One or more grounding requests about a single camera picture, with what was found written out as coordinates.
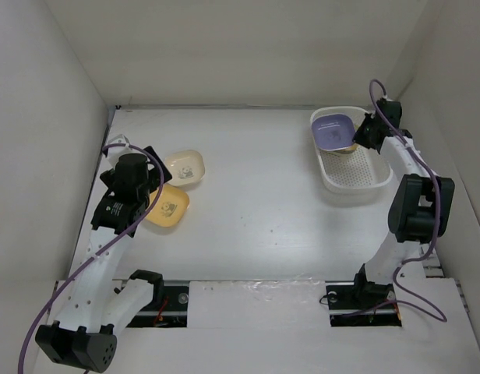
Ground cream panda plate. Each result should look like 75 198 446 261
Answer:
164 150 206 189

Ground purple panda plate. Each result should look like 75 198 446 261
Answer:
311 114 355 151

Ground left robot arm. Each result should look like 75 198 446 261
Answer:
26 143 171 373

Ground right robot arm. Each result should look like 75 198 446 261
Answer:
351 97 455 309

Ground white perforated plastic bin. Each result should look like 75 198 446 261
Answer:
309 105 394 195

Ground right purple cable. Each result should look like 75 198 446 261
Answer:
333 79 448 323

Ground purple cable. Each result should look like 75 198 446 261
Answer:
16 143 165 374
333 79 448 323

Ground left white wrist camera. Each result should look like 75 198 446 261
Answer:
102 134 132 168

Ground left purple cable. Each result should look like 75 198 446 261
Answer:
16 143 165 374

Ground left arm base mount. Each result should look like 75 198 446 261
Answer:
127 281 189 328

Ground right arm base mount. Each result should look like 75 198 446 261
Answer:
319 282 402 327

